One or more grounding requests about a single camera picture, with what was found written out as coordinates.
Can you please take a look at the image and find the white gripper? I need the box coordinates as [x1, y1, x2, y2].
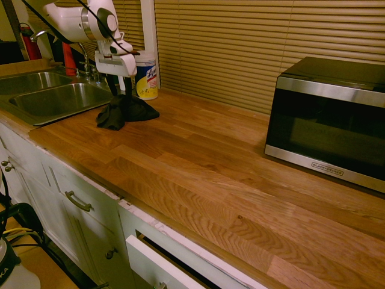
[94, 49, 138, 101]

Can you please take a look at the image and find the dark cloth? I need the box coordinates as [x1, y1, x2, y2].
[96, 93, 161, 132]

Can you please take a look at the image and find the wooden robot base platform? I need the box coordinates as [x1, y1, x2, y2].
[0, 210, 81, 289]

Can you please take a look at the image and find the disinfecting wipes canister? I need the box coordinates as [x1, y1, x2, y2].
[134, 54, 159, 101]

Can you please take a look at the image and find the chrome sink faucet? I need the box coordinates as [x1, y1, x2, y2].
[29, 30, 103, 85]

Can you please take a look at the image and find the red bottle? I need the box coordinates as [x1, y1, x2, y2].
[61, 42, 77, 76]

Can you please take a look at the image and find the stainless steel sink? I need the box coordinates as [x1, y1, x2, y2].
[0, 67, 114, 127]

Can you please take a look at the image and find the tan window blind beside sink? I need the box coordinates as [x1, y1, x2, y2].
[25, 0, 146, 61]

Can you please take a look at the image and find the red fire extinguisher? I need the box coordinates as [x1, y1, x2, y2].
[18, 23, 43, 61]

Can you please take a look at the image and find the black box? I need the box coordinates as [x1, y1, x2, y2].
[0, 40, 25, 66]

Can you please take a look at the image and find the white kitchen cabinet run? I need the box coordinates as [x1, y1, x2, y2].
[0, 119, 262, 289]

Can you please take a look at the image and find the wide tan window blind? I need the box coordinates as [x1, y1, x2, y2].
[154, 0, 385, 116]

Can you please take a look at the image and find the white open drawer front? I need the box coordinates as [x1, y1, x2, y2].
[125, 234, 209, 289]

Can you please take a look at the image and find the black steel microwave oven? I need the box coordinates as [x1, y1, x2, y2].
[263, 56, 385, 194]

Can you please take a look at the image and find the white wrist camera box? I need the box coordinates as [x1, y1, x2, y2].
[109, 37, 134, 56]

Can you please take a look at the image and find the white window frame post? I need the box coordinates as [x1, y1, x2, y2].
[140, 0, 159, 58]

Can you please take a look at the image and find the metal bar drawer handle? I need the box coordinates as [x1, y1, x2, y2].
[64, 190, 93, 213]

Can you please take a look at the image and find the thick black cable hose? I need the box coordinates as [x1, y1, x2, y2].
[0, 168, 46, 241]

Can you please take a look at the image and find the yellow cable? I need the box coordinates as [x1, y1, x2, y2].
[0, 226, 34, 239]

